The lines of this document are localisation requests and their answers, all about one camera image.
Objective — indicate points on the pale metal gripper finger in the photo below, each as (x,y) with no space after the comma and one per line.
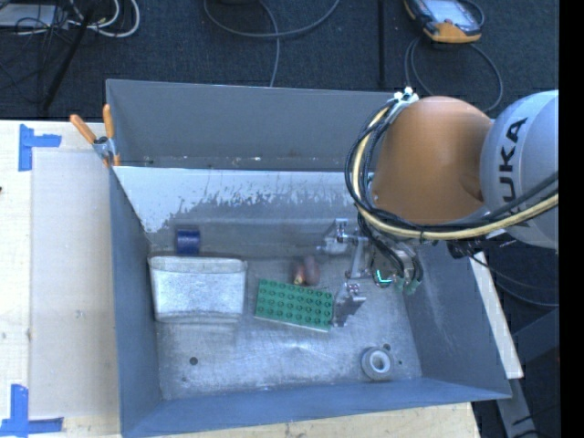
(349,301)
(340,240)

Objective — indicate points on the brown toy food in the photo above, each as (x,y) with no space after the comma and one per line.
(308,271)

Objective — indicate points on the dark green flat block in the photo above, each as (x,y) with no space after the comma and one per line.
(294,306)

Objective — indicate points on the grey metal bin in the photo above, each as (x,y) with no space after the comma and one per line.
(274,354)

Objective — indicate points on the clear plastic container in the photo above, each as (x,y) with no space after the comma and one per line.
(196,290)

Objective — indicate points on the blue cup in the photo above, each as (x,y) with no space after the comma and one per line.
(187,241)

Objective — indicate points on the black cylinder on white bracket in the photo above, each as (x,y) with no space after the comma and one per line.
(458,249)

